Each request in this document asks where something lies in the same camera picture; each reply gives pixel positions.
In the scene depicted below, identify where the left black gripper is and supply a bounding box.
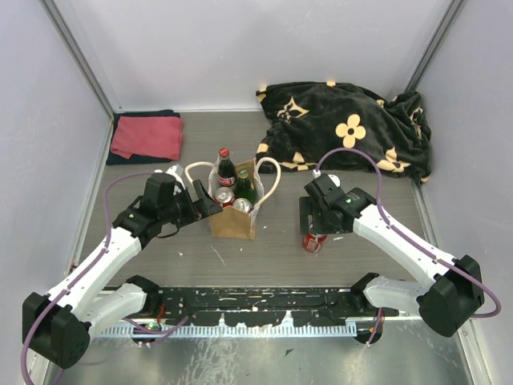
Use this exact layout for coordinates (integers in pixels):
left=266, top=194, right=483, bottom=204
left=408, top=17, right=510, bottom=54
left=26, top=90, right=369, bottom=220
left=160, top=180, right=223, bottom=229

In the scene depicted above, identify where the red cola can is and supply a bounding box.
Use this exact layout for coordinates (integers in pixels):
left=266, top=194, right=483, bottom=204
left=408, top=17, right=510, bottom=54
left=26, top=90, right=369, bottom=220
left=302, top=233, right=327, bottom=253
left=213, top=186, right=235, bottom=208

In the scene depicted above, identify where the purple soda can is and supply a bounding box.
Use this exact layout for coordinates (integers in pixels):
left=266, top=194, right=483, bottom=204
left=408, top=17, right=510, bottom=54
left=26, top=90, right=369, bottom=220
left=232, top=197, right=253, bottom=213

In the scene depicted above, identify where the glass cola bottle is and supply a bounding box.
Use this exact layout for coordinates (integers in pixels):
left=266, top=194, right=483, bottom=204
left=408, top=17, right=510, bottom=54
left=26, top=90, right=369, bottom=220
left=218, top=148, right=237, bottom=189

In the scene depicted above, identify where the green glass bottle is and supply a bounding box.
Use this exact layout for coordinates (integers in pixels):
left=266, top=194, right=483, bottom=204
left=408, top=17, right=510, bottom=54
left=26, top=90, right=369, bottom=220
left=234, top=168, right=257, bottom=205

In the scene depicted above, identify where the red cola can front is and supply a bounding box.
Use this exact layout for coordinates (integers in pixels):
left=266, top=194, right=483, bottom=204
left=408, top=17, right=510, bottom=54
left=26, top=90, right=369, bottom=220
left=302, top=233, right=327, bottom=253

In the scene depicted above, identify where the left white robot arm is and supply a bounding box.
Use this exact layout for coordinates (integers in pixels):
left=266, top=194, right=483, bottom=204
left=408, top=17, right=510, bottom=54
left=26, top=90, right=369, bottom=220
left=22, top=170, right=222, bottom=369

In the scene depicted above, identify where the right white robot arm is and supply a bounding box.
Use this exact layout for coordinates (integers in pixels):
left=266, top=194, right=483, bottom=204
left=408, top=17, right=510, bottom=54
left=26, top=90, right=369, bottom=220
left=299, top=174, right=484, bottom=337

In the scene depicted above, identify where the black floral fleece blanket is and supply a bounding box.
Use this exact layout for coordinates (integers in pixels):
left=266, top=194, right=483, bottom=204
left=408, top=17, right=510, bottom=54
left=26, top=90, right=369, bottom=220
left=256, top=82, right=431, bottom=183

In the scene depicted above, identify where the folded red cloth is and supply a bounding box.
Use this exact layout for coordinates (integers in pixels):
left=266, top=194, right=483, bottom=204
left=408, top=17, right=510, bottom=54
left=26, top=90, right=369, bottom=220
left=111, top=116, right=184, bottom=160

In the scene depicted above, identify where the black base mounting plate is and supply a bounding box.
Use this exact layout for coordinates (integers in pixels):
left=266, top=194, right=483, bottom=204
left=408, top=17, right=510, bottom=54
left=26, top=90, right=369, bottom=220
left=129, top=286, right=378, bottom=327

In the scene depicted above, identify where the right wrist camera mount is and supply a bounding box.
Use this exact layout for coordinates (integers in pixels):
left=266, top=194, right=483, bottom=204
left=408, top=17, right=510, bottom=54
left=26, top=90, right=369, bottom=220
left=313, top=169, right=341, bottom=187

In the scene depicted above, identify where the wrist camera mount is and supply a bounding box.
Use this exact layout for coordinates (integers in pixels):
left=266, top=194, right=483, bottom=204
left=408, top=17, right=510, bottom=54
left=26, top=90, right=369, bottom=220
left=313, top=169, right=341, bottom=187
left=154, top=164, right=185, bottom=188

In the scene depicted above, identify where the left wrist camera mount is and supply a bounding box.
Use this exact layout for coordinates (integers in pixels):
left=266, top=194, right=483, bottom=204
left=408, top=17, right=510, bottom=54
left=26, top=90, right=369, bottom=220
left=154, top=164, right=185, bottom=188

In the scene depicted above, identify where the aluminium frame rail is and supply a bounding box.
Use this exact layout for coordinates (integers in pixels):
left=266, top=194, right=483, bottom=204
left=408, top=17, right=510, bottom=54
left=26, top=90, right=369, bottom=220
left=38, top=286, right=478, bottom=322

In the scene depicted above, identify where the white slotted cable duct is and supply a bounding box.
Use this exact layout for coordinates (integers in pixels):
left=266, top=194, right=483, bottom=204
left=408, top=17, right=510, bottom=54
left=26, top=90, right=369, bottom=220
left=99, top=322, right=357, bottom=338

